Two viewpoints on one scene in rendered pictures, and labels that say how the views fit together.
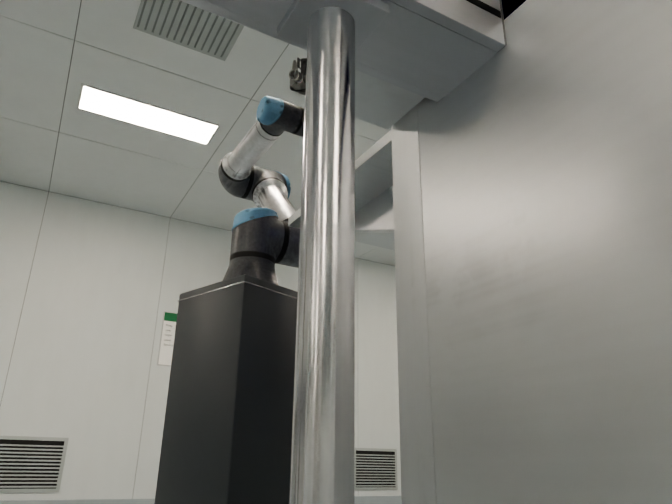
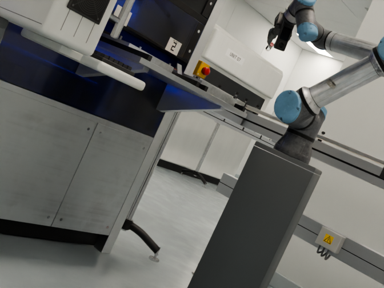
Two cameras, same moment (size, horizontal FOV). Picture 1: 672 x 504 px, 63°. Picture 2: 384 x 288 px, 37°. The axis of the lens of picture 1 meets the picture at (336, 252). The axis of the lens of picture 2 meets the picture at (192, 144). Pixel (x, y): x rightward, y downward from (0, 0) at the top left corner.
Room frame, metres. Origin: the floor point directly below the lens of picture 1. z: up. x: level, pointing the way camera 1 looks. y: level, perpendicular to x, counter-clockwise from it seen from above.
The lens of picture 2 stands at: (3.30, -0.97, 0.77)
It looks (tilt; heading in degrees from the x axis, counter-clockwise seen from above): 3 degrees down; 158
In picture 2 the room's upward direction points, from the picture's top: 25 degrees clockwise
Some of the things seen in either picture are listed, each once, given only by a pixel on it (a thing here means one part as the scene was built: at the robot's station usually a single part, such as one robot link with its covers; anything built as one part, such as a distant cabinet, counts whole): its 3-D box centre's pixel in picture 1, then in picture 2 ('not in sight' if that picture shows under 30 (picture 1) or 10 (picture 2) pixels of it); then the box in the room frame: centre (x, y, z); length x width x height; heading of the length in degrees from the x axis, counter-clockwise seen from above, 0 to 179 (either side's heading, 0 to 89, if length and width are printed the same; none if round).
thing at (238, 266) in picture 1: (251, 277); (295, 144); (1.34, 0.22, 0.84); 0.15 x 0.15 x 0.10
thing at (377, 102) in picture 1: (377, 84); not in sight; (0.61, -0.05, 0.87); 0.14 x 0.13 x 0.02; 29
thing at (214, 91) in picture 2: not in sight; (190, 83); (0.96, -0.16, 0.90); 0.34 x 0.26 x 0.04; 29
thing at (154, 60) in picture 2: not in sight; (123, 48); (1.05, -0.50, 0.90); 0.34 x 0.26 x 0.04; 29
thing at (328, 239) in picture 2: not in sight; (330, 240); (0.96, 0.86, 0.50); 0.12 x 0.05 x 0.09; 29
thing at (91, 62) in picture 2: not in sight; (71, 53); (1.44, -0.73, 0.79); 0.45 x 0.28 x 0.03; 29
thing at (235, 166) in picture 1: (250, 149); (364, 51); (1.43, 0.26, 1.27); 0.49 x 0.11 x 0.12; 31
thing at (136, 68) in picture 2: not in sight; (110, 71); (1.15, -0.53, 0.79); 0.34 x 0.03 x 0.13; 29
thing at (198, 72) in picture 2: not in sight; (198, 68); (0.66, -0.05, 0.99); 0.08 x 0.07 x 0.07; 29
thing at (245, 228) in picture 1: (256, 235); (307, 117); (1.35, 0.21, 0.96); 0.13 x 0.12 x 0.14; 121
